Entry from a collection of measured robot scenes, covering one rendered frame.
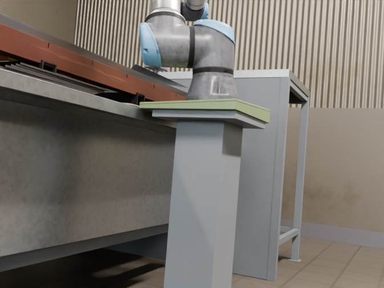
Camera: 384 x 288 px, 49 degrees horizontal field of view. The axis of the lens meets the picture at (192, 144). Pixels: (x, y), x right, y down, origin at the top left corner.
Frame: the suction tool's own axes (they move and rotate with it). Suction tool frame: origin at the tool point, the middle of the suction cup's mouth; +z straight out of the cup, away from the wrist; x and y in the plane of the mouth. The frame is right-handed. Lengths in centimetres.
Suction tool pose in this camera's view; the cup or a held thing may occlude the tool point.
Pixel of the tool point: (155, 80)
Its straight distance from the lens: 175.8
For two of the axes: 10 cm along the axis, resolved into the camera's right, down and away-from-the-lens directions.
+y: -5.2, -0.8, -8.5
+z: -0.8, 10.0, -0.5
